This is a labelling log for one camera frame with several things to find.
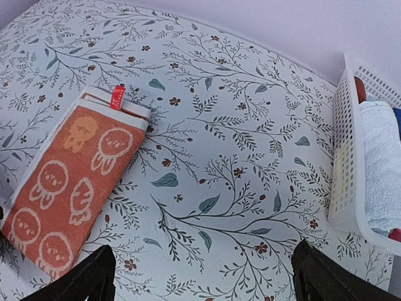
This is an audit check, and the floral table cover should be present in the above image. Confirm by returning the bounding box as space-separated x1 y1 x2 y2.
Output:
1 1 393 300

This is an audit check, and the white perforated plastic basket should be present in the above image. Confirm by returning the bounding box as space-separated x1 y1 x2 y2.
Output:
328 51 400 256

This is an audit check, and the dark blue rolled towel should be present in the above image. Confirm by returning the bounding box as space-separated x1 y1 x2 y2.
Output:
393 108 401 131

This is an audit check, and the light blue terry towel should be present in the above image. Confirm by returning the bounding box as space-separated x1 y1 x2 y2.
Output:
360 101 400 236

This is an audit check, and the orange patterned towel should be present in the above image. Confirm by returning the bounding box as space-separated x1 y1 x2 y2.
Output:
1 85 151 279

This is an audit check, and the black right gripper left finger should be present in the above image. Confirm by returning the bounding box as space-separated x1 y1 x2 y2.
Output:
23 245 116 301

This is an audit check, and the dark red rolled towel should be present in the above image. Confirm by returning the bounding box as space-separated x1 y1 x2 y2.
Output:
354 77 367 103

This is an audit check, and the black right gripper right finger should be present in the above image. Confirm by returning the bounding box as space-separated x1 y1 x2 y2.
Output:
291 240 398 300

